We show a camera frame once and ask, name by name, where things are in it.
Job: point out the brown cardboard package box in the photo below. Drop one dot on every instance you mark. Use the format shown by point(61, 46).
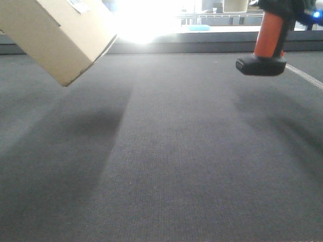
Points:
point(62, 41)

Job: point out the orange black barcode scanner gun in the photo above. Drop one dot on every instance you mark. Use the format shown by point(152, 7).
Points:
point(268, 58)

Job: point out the blue flat tray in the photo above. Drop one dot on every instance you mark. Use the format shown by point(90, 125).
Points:
point(198, 27)

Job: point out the white barcode shipping label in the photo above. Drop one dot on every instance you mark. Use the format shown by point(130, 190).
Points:
point(79, 6)

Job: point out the metal belt lacing seam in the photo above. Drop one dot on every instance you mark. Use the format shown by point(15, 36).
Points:
point(310, 79)

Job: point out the dark conveyor side rail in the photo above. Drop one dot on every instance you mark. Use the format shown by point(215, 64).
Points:
point(215, 42)

